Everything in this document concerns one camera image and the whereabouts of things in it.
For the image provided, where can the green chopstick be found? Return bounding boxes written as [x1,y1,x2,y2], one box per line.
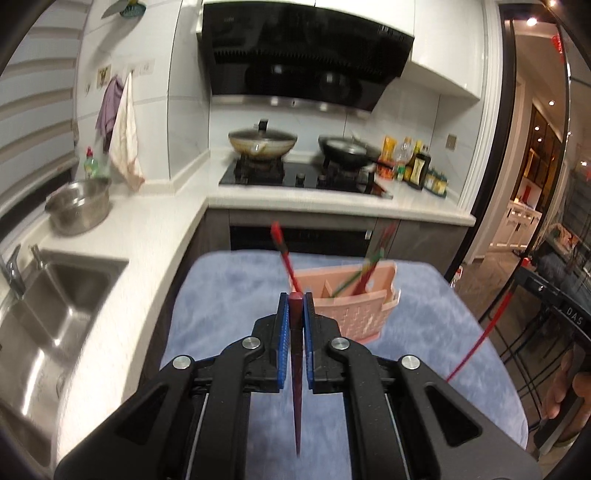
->
[332,249,386,296]

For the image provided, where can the yellow seasoning packet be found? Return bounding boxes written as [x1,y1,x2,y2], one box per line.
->
[381,136,399,178]

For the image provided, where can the white hanging towel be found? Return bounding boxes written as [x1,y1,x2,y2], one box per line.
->
[108,71,146,192]

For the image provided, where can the row of small spice jars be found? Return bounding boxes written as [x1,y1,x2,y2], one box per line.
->
[425,168,448,195]

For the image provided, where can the white window blind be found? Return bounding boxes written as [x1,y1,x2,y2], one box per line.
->
[0,0,88,213]

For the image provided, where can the person's right hand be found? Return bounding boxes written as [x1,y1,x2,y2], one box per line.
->
[542,345,591,445]

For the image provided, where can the black range hood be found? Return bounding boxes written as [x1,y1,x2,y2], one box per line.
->
[198,0,416,114]

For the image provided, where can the maroon chopstick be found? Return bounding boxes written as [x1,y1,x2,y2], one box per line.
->
[353,224,397,296]
[288,292,305,457]

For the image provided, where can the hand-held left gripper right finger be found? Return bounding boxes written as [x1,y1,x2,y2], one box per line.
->
[301,294,542,480]

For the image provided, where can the chrome faucet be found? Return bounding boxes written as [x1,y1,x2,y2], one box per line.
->
[0,244,26,296]

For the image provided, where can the stainless steel sink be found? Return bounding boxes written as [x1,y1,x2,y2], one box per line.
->
[0,258,130,472]

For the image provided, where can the pink perforated utensil holder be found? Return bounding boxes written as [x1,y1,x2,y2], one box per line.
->
[288,261,402,343]

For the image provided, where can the black built-in oven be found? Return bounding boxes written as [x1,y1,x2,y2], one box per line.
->
[229,224,375,259]

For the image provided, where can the blue fleece blanket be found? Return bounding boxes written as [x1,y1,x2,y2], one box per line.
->
[164,249,529,457]

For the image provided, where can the red chopstick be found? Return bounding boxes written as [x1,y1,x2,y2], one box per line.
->
[445,293,513,383]
[270,222,303,292]

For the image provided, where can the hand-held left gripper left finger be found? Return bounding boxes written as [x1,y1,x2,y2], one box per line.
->
[55,292,291,480]

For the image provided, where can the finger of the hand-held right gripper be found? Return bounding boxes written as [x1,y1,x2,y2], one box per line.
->
[510,257,539,303]

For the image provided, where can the white wall cabinet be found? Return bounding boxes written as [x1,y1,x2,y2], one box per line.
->
[402,0,499,100]

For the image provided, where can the beige wok with lid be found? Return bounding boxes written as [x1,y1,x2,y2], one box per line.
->
[228,119,298,162]

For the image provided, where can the green dish soap bottle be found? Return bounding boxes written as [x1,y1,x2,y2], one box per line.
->
[83,147,101,182]

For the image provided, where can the stainless steel bowl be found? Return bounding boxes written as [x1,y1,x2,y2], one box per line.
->
[45,179,112,237]

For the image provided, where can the black gas stove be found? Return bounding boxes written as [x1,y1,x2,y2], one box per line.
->
[218,159,393,199]

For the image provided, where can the clear oil bottle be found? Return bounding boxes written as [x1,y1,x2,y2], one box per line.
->
[394,137,414,181]

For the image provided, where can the black frying pan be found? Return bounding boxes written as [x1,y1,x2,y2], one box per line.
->
[318,134,393,169]

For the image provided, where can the purple hanging cloth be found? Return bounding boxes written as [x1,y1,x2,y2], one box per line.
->
[95,76,125,144]

